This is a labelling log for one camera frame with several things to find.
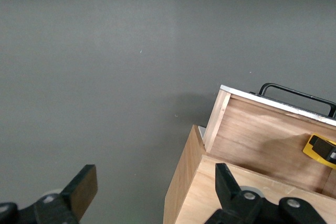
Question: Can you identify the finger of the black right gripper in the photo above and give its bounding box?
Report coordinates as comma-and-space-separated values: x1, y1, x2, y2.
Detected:
312, 137, 336, 162

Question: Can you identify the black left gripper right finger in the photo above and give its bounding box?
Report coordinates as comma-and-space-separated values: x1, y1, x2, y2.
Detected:
206, 163, 327, 224

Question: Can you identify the white-fronted drawer with black handle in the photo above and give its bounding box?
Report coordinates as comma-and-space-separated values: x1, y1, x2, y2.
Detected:
203, 82, 336, 201

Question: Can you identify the grey table cover sheet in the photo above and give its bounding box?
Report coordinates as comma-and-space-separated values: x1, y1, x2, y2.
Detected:
0, 0, 336, 224

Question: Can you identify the yellow wooden block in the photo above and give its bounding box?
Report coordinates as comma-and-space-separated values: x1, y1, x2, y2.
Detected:
302, 134, 336, 169

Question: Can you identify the wooden drawer cabinet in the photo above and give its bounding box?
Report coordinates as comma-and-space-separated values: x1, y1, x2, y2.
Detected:
162, 124, 336, 224

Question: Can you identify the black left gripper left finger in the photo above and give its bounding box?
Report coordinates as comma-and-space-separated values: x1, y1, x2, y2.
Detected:
0, 164, 99, 224

